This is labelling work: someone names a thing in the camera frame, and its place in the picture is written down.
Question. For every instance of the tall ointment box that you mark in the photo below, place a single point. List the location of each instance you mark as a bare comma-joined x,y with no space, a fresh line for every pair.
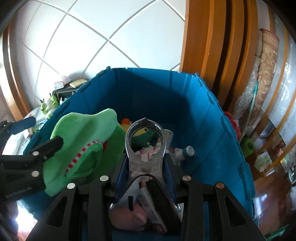
147,203

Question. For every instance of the black box on bed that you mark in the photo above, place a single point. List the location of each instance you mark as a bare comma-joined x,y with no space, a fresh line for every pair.
64,92

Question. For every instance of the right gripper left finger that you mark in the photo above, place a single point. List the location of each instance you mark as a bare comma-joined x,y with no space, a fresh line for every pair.
81,213

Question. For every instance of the white green capped bottle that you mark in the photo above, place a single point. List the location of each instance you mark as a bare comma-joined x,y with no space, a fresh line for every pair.
182,154

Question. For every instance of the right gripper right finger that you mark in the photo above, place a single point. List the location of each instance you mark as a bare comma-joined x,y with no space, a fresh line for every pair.
210,212

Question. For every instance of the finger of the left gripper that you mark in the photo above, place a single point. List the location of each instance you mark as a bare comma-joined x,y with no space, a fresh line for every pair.
46,150
12,128

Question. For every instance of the yellow duck plush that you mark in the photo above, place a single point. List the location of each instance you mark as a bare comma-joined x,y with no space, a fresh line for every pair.
143,137

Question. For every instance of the small tissue box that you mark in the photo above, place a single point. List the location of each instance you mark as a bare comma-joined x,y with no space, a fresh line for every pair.
62,82

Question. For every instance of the can in bin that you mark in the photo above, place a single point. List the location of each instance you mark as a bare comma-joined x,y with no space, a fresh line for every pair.
169,137

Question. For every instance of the green cloth plush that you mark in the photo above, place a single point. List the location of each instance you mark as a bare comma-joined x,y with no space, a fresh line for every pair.
92,144

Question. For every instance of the rolled patterned rug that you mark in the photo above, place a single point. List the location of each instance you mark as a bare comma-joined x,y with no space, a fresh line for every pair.
268,58

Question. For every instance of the pink white tissue bundle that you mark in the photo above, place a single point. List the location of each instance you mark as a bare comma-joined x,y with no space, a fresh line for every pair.
145,154

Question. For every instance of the yellow sticky note pad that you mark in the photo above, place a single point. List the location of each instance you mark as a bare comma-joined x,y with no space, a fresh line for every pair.
78,83

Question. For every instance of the green frog plush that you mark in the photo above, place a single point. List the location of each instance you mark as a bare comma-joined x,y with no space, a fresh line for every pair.
49,105

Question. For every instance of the blue pink pig plush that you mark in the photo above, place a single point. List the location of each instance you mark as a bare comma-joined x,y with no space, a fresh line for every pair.
124,219

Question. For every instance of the blue plastic storage bin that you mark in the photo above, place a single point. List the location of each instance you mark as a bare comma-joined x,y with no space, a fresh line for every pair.
180,102

